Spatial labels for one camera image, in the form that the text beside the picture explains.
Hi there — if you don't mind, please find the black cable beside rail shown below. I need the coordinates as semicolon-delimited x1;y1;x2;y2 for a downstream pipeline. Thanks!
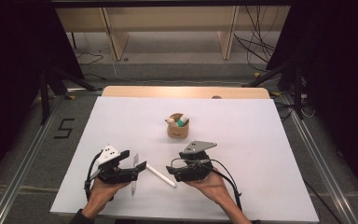
302;177;344;224

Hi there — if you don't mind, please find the round wooden pen holder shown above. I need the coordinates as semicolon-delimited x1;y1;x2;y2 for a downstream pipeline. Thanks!
165;112;191;139

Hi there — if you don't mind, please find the person's left hand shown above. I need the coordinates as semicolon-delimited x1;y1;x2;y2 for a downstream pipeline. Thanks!
82;177;130;218

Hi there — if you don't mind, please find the long metal floor rail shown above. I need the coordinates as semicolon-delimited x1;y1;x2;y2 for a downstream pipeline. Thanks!
280;92;358;224
0;92;63;224

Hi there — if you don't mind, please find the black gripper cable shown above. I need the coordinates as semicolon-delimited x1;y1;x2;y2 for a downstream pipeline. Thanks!
209;159;243;213
84;150;104;203

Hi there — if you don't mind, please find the thin black floor cable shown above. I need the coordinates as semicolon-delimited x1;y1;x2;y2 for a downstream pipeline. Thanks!
74;50;105;67

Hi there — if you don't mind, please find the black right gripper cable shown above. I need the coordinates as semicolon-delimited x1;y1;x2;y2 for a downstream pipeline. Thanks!
209;159;243;213

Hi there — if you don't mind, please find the green and white glue stick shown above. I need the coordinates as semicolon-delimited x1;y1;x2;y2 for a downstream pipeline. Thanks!
176;114;190;128

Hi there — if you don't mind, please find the person's right hand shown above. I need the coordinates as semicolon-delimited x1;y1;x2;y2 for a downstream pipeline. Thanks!
185;167;235;207

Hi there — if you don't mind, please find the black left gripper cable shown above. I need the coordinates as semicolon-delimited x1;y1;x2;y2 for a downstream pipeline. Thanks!
84;150;104;203

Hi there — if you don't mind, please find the clear silver pen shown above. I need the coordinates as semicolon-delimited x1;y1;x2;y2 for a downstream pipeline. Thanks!
131;153;140;196

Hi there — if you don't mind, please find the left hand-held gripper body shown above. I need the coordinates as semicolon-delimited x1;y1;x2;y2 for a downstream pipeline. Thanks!
96;144;139;185

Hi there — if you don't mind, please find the black metal frame bar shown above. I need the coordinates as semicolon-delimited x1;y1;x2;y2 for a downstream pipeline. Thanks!
49;0;294;8

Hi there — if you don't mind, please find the light wooden shelf unit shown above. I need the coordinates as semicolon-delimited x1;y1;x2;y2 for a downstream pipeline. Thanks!
55;6;292;62

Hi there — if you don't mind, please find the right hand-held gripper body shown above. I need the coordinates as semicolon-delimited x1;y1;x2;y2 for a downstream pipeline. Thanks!
173;140;218;183

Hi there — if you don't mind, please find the white table cover sheet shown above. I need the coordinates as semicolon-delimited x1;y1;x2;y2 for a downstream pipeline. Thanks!
49;96;320;223

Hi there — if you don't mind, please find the light wooden table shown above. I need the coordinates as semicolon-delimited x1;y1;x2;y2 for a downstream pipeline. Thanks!
102;86;270;100

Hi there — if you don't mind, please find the bundle of black floor cables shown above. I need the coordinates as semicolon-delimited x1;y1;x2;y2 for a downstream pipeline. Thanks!
233;6;282;73

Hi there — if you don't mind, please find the white pen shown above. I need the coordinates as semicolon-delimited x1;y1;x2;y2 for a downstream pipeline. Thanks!
145;163;178;189

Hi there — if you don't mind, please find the black metal stand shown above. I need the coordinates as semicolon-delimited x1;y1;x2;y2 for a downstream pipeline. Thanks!
241;57;306;121
38;65;98;126

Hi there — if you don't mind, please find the dark curtain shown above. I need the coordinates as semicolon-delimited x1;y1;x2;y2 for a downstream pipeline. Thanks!
266;0;358;206
0;0;86;191

